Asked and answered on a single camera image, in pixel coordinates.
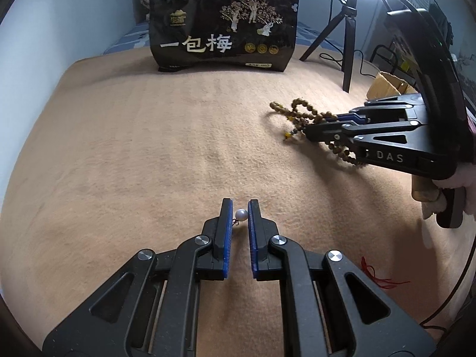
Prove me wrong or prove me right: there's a small white pearl earring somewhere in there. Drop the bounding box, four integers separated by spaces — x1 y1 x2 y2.
232 209 248 226

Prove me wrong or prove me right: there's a brown wooden bead necklace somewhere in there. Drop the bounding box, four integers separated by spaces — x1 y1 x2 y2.
269 97 367 168

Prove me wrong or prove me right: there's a green jade pendant red cord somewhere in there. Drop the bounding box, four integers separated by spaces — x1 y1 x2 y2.
360 255 412 291

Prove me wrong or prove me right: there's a right gloved hand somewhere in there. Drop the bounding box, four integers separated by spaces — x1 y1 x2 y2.
411 163 476 220

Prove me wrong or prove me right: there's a brown cardboard box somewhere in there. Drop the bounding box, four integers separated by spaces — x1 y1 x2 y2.
366 71 418 100

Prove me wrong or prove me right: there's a black clothes rack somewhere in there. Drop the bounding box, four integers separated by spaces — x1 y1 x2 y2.
369 44 416 83

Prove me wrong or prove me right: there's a black tripod stand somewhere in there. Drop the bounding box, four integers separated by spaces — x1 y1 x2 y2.
298 0 360 93

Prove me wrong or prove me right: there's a black plum snack bag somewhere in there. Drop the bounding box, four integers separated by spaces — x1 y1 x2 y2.
149 0 299 72

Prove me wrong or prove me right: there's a blue patterned bed sheet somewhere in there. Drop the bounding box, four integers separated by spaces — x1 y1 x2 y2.
103 22 150 55

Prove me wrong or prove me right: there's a black ring light cable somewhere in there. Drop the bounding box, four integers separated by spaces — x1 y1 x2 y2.
319 0 378 79

